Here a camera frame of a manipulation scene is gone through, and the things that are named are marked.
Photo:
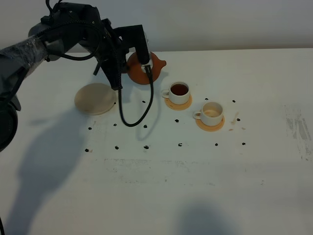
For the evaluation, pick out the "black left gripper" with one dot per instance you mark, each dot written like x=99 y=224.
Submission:
x=111 y=57

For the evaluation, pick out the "orange coaster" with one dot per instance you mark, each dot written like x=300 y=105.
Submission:
x=176 y=107
x=207 y=128

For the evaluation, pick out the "white teacup front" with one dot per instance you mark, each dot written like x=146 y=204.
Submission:
x=210 y=114

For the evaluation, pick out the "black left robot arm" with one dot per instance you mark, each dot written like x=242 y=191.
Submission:
x=71 y=31

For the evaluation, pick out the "white teacup rear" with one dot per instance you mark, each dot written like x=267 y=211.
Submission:
x=178 y=93

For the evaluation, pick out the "beige round teapot coaster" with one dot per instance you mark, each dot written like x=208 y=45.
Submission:
x=95 y=99

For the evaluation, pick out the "white teacup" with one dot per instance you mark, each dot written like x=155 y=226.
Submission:
x=210 y=114
x=178 y=93

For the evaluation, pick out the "orange coaster front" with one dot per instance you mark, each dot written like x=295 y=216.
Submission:
x=207 y=128

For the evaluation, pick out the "brown clay teapot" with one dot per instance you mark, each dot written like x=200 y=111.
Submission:
x=137 y=73

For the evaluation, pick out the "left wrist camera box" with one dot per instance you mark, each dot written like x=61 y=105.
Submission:
x=134 y=36

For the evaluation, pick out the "orange coaster rear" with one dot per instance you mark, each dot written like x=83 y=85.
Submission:
x=176 y=107

